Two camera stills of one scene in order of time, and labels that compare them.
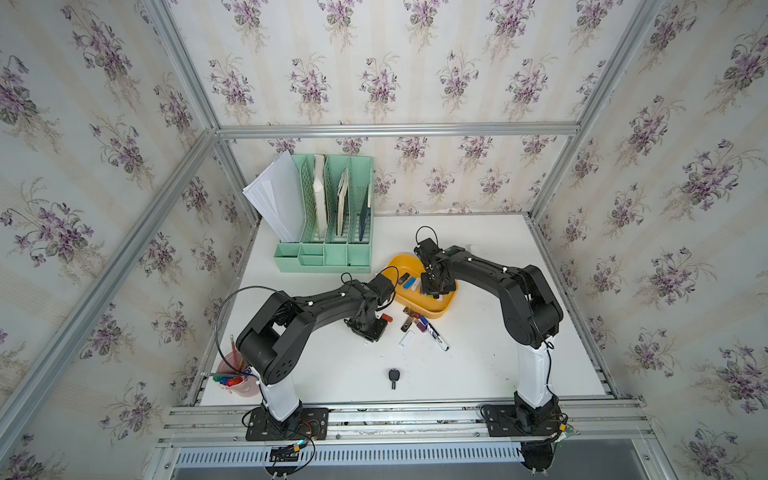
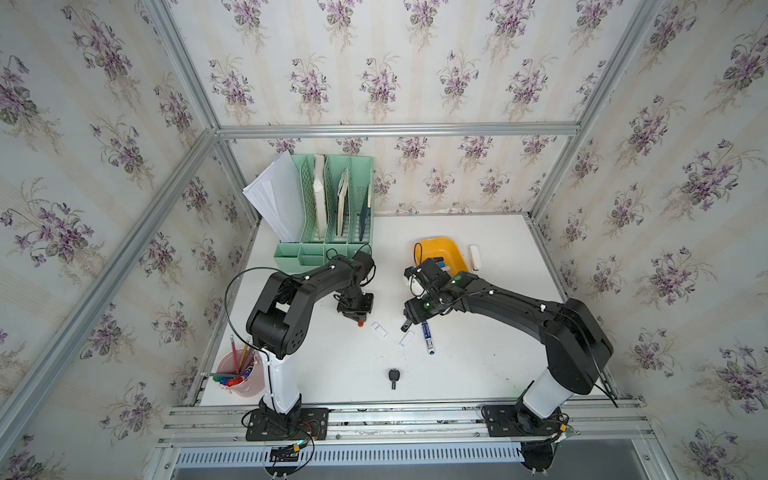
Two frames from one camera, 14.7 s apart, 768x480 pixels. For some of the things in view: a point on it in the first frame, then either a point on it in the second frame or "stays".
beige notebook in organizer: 342,194 stays
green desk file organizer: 338,201 stays
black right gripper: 425,289 → 412,313
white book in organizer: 320,195 stays
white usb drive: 406,339 stays
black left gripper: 381,328 → 363,312
